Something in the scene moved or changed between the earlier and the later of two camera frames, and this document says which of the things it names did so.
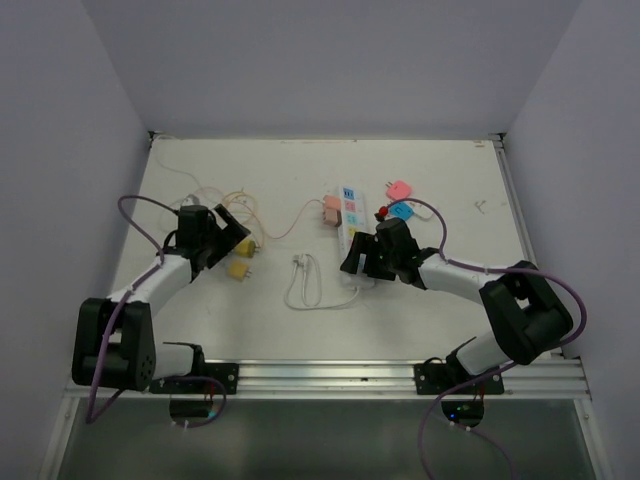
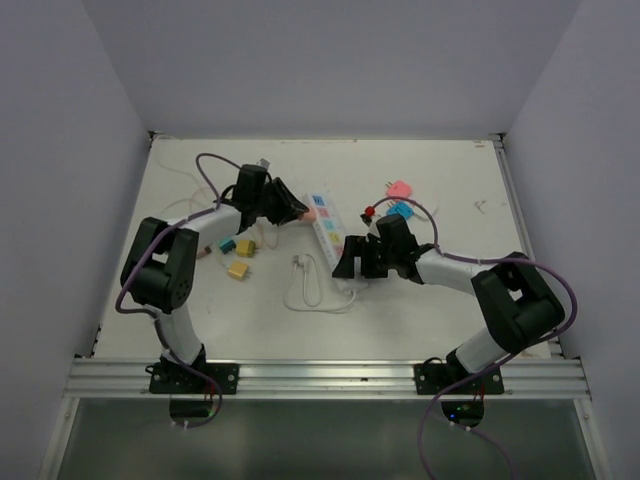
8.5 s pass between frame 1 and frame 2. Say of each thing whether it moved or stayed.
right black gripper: stayed
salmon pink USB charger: moved
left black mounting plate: stayed
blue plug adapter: stayed
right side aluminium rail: stayed
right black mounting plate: stayed
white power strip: moved
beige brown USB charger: moved
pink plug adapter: stayed
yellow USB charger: stayed
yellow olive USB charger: stayed
